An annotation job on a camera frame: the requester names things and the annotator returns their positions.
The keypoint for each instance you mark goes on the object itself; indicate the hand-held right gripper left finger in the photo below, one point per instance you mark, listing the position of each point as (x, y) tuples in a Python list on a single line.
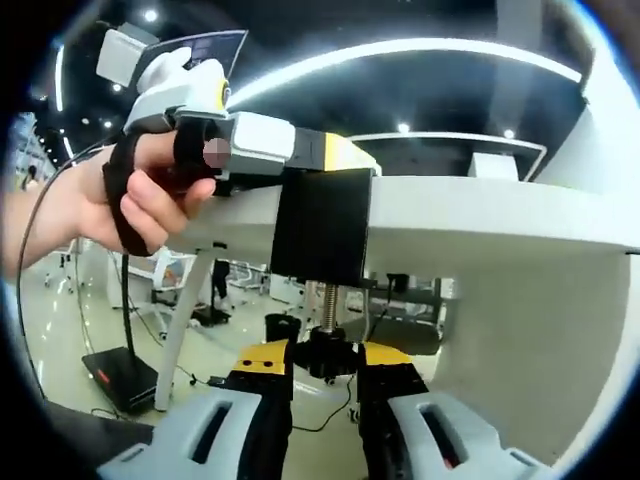
[(255, 410)]

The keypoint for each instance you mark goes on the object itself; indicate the person's left hand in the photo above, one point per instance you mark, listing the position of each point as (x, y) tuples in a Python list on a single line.
[(145, 200)]

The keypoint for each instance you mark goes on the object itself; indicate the curved ceiling light strip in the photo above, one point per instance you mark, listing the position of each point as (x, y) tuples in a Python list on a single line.
[(400, 50)]

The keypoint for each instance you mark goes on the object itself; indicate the black fixed fixture clamp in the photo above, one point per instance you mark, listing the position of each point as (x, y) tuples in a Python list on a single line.
[(320, 225)]

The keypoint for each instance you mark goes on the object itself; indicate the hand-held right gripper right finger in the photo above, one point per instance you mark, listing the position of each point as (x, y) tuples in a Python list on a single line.
[(385, 400)]

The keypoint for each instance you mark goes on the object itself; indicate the dark hanging monitor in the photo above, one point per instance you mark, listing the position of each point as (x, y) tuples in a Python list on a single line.
[(210, 47)]

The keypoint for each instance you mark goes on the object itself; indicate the white desk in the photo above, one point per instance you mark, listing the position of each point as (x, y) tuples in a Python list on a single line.
[(500, 215)]

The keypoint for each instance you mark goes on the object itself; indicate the white ceiling unit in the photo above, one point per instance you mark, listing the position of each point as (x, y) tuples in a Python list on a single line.
[(117, 55)]

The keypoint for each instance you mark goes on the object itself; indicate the white office chair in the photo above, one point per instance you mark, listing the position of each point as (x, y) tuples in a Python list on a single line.
[(167, 280)]

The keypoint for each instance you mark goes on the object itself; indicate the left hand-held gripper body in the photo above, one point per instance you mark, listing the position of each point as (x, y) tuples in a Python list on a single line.
[(185, 90)]

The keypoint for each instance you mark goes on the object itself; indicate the black waste bin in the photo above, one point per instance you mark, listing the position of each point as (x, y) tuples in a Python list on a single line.
[(282, 330)]

